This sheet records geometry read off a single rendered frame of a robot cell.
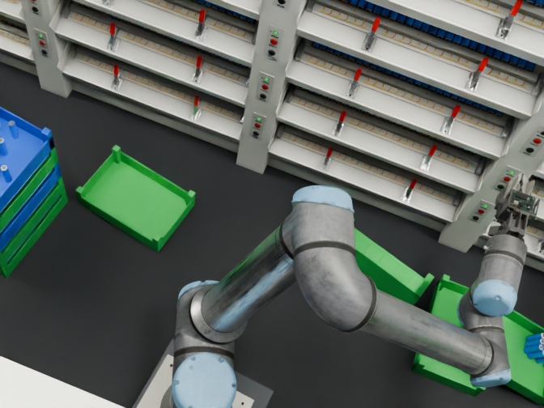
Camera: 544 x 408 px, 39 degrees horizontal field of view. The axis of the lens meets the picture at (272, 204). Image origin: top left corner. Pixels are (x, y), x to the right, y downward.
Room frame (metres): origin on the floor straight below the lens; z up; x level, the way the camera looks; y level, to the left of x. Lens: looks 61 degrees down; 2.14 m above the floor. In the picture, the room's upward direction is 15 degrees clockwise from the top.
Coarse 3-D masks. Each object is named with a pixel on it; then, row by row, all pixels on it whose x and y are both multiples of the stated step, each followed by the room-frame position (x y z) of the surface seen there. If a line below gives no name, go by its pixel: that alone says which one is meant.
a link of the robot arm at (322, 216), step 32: (320, 192) 0.72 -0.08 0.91; (288, 224) 0.68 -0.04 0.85; (320, 224) 0.66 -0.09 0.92; (352, 224) 0.69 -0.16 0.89; (256, 256) 0.66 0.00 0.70; (288, 256) 0.63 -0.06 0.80; (192, 288) 0.70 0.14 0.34; (224, 288) 0.64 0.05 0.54; (256, 288) 0.62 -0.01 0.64; (192, 320) 0.60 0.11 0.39; (224, 320) 0.60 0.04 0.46
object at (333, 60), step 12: (312, 48) 1.34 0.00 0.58; (324, 60) 1.33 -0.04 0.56; (336, 60) 1.32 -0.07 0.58; (372, 72) 1.32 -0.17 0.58; (384, 84) 1.30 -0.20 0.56; (396, 84) 1.30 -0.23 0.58; (408, 84) 1.31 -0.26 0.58; (420, 96) 1.29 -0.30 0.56; (432, 96) 1.29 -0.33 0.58; (444, 96) 1.30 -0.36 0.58; (468, 108) 1.28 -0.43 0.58; (492, 120) 1.27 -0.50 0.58; (504, 120) 1.27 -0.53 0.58
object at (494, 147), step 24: (288, 72) 1.28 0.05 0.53; (312, 72) 1.30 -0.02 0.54; (336, 72) 1.31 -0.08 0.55; (336, 96) 1.26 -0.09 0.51; (360, 96) 1.26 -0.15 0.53; (384, 96) 1.28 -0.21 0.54; (408, 96) 1.29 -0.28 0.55; (408, 120) 1.23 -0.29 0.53; (432, 120) 1.25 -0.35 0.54; (480, 120) 1.28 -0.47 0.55; (456, 144) 1.22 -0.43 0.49; (480, 144) 1.22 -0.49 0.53; (504, 144) 1.23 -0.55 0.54
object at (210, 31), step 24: (96, 0) 1.35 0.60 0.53; (120, 0) 1.37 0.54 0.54; (144, 0) 1.38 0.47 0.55; (168, 0) 1.38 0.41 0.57; (192, 0) 1.39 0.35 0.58; (144, 24) 1.33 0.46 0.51; (168, 24) 1.33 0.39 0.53; (192, 24) 1.35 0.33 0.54; (216, 24) 1.36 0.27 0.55; (240, 24) 1.36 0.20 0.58; (216, 48) 1.30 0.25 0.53; (240, 48) 1.32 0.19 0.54
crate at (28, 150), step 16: (0, 112) 1.04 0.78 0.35; (0, 128) 1.01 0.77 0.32; (32, 128) 1.01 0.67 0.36; (16, 144) 0.97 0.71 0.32; (32, 144) 0.99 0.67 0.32; (48, 144) 0.98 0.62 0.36; (0, 160) 0.91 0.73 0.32; (16, 160) 0.92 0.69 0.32; (32, 160) 0.92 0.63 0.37; (0, 176) 0.87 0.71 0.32; (16, 176) 0.85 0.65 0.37; (0, 192) 0.82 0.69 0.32; (0, 208) 0.78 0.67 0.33
